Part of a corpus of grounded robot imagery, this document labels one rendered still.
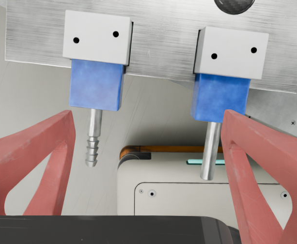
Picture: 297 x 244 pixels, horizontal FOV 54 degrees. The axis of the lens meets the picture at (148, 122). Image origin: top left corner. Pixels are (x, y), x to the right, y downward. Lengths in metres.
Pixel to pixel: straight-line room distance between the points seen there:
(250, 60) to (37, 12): 0.18
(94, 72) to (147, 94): 0.87
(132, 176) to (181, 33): 0.67
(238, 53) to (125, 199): 0.74
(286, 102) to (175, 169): 0.59
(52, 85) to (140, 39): 0.93
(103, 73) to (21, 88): 0.98
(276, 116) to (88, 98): 0.20
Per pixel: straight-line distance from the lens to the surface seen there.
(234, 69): 0.24
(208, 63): 0.24
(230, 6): 0.28
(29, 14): 0.28
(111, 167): 1.18
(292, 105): 0.35
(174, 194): 0.91
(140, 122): 1.13
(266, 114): 0.34
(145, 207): 0.93
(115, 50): 0.24
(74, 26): 0.24
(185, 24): 0.27
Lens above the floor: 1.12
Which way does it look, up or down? 81 degrees down
